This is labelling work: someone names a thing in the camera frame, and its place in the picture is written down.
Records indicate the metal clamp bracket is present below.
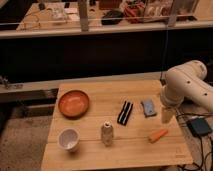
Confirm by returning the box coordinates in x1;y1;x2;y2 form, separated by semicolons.
0;75;23;90

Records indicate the black power box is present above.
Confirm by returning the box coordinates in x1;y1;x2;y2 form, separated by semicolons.
187;118;212;137

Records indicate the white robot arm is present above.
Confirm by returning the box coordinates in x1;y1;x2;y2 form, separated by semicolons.
160;60;213;123

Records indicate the black striped rectangular block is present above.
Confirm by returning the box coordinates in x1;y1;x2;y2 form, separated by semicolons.
117;101;133;126

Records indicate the white cup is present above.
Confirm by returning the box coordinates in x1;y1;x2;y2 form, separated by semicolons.
58;128;79;152

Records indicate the black bag on shelf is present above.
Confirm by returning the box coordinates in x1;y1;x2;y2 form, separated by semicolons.
101;10;123;25

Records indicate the small white bottle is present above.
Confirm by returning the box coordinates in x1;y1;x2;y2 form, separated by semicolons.
101;121;114;146

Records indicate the black cable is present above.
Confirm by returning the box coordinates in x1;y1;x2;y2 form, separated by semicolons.
176;113;213;171

